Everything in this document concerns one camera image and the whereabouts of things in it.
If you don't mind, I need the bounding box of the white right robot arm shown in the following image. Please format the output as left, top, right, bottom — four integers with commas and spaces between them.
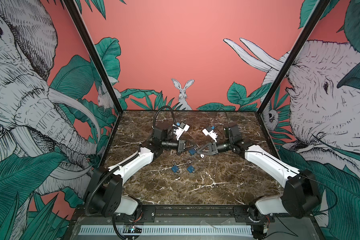
197, 124, 321, 223

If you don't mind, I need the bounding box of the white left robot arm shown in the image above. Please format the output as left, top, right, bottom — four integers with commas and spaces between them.
84, 122, 190, 222

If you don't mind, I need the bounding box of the large blue padlock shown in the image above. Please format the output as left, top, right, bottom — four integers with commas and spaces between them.
188, 148, 197, 156

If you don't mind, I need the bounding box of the small circuit board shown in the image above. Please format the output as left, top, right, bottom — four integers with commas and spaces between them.
123, 225, 143, 235

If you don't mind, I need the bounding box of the white perforated strip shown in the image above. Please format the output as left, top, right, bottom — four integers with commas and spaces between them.
78, 225, 252, 237

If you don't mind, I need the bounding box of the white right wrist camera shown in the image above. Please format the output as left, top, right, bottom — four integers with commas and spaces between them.
202, 126, 218, 142

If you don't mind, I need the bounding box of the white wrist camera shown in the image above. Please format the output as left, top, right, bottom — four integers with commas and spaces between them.
202, 126, 218, 142
174, 122, 190, 141

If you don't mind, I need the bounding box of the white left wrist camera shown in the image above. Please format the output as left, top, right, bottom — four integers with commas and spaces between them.
174, 122, 190, 141

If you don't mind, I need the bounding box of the black corrugated left cable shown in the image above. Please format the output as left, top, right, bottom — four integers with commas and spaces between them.
83, 152, 139, 215

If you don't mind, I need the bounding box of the black front mounting rail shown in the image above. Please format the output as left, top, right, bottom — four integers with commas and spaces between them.
89, 204, 275, 225

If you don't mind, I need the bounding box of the black left corner post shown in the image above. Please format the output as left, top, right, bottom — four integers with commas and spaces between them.
64, 0, 124, 115

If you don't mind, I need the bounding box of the black corner post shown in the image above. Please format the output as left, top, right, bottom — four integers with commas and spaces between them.
257, 0, 330, 115
64, 0, 124, 115

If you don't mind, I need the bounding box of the black right corner post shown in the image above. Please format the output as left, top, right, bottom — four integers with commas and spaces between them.
257, 0, 330, 115

